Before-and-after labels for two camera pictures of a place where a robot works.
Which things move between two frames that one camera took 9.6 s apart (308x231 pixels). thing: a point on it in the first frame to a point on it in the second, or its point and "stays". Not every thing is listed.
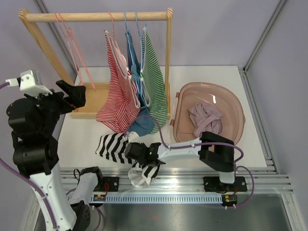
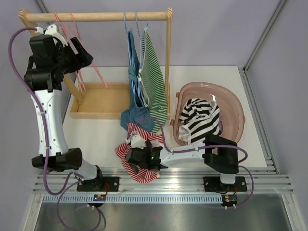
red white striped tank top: [118, 105] to [145, 175]
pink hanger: [113, 35] to [96, 69]
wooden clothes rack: [84, 95] stays
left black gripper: [76, 98] to [81, 59]
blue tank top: [142, 123] stays
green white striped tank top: [153, 84] stays
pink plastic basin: [218, 97] stays
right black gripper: [142, 145] stays
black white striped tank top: [112, 146] to [199, 118]
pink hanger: [68, 30] to [77, 73]
